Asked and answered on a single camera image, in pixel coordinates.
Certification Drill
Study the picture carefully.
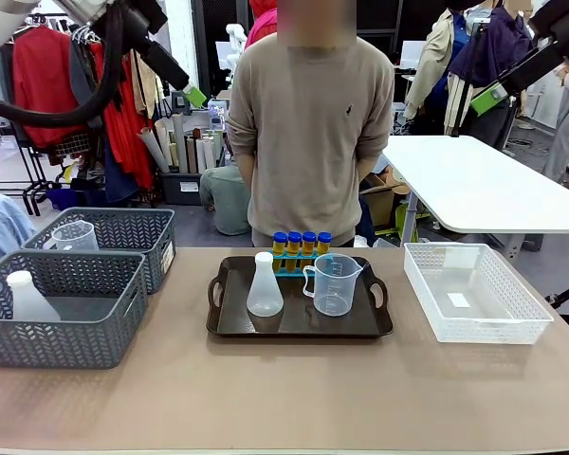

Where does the clear plastic measuring cup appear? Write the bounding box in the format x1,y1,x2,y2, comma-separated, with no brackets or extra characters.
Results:
42,219,101,253
302,252,365,317

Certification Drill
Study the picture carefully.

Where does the black metal clothes rack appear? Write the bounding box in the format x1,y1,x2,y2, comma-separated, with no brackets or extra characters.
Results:
9,13,152,217

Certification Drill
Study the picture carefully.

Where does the mannequin in purple shirt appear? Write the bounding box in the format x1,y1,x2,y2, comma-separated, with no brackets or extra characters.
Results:
449,3,537,146

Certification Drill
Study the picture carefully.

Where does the white perforated plastic basket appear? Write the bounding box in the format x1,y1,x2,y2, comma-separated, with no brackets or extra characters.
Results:
402,242,556,345

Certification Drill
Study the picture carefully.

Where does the mannequin in beige coat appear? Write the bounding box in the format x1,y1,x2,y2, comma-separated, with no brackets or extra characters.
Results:
404,7,476,137

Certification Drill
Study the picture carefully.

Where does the dark brown plastic tray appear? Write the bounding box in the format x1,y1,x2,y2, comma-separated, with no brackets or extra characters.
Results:
206,255,394,338

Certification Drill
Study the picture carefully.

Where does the white background table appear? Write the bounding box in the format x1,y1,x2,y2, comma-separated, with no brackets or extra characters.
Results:
382,135,569,236

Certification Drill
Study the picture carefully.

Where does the beige hanging garment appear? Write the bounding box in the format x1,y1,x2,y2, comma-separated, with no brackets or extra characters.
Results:
130,46,166,120

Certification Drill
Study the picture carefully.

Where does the red hanging jacket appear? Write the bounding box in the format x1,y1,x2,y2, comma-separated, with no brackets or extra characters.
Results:
11,24,87,149

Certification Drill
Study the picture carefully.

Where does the crouching person in grey-green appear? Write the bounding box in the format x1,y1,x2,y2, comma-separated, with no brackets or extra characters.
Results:
198,163,253,237

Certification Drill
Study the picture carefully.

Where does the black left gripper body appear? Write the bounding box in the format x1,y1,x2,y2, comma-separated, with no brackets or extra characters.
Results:
118,0,170,38

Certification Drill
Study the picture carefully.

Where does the person in beige sweater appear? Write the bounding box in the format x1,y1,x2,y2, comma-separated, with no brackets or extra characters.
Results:
225,31,395,248

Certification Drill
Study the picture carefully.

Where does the person's right forearm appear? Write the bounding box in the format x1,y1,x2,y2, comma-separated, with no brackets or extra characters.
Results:
233,152,258,187

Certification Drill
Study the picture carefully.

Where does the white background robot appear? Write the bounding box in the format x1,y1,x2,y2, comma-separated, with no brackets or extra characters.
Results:
224,22,248,77

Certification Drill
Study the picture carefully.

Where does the person's left forearm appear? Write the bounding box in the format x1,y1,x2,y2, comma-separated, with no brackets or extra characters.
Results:
357,155,381,182

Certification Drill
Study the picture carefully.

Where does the dark bin of paper rolls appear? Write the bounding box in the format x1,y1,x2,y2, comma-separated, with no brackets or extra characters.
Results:
138,112,229,206

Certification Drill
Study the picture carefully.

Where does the blue test tube rack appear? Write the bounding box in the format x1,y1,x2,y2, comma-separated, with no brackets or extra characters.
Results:
269,251,337,277

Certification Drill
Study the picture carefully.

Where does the dark grey hanging jacket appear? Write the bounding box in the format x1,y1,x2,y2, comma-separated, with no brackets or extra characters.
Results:
68,37,104,130

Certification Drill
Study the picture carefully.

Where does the small grey woven basket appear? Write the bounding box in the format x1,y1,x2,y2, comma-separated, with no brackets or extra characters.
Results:
21,207,177,296

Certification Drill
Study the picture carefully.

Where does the bystander in light blue shirt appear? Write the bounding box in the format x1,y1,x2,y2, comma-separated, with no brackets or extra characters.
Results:
0,183,37,275

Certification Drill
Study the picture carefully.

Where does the brown cardboard box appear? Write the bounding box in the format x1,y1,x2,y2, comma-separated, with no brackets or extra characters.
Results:
359,171,409,229

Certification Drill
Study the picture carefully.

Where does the figure in red hood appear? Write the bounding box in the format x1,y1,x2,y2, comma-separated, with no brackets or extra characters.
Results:
244,0,280,49

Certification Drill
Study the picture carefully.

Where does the large grey woven basket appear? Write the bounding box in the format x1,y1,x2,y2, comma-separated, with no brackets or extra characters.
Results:
0,249,149,371

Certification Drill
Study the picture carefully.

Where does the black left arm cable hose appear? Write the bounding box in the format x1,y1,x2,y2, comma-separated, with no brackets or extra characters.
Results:
0,3,127,130

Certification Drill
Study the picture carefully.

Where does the translucent white conical flask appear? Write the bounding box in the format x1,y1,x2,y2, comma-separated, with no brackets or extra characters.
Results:
246,251,285,319
5,269,63,323

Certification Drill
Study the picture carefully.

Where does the red hanging dress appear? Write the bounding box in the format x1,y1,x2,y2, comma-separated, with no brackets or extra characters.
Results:
90,41,156,190

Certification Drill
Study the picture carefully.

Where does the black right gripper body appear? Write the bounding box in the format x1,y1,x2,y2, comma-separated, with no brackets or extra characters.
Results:
528,0,569,43

